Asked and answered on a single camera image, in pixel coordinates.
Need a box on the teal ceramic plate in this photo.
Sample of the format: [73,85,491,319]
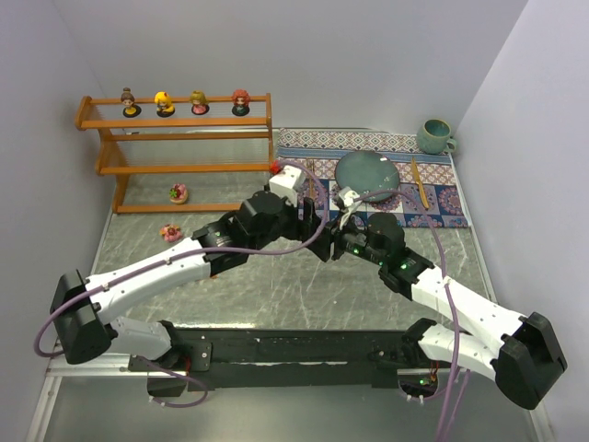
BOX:
[335,151,400,194]

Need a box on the black mounting base rail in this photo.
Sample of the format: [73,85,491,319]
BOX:
[128,328,440,399]

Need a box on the red hair doll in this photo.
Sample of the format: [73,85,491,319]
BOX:
[231,89,250,117]

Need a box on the blonde hair pink doll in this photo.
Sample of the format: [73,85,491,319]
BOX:
[190,90,210,116]

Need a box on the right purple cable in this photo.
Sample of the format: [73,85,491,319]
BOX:
[358,189,471,442]

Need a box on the golden knife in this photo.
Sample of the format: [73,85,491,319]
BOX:
[410,157,430,210]

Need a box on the golden fork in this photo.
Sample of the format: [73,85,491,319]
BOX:
[306,158,315,199]

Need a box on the orange wooden two-tier shelf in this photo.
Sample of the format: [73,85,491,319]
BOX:
[75,93,274,215]

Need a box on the pink bear flower toy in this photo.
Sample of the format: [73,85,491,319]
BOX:
[159,224,183,243]

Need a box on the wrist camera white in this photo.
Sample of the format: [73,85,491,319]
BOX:
[268,161,306,206]
[336,187,362,231]

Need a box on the yellow hair doll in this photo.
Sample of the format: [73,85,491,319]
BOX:
[154,91,175,118]

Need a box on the brown bun hair doll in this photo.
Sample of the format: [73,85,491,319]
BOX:
[121,87,142,118]

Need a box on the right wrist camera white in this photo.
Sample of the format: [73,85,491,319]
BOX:
[336,187,362,231]

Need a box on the teal ceramic mug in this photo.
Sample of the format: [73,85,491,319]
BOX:
[416,119,457,155]

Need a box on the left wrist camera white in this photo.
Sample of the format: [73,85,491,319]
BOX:
[268,161,306,206]

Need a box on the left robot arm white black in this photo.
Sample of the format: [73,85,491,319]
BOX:
[48,191,329,365]

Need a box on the aluminium frame rail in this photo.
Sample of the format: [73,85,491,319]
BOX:
[26,354,193,441]

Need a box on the pink bear strawberry toy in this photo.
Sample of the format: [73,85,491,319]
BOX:
[169,183,189,204]

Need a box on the patterned blue pink placemat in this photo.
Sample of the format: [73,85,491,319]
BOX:
[275,129,468,228]

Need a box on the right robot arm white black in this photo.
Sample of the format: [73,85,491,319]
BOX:
[303,209,568,410]

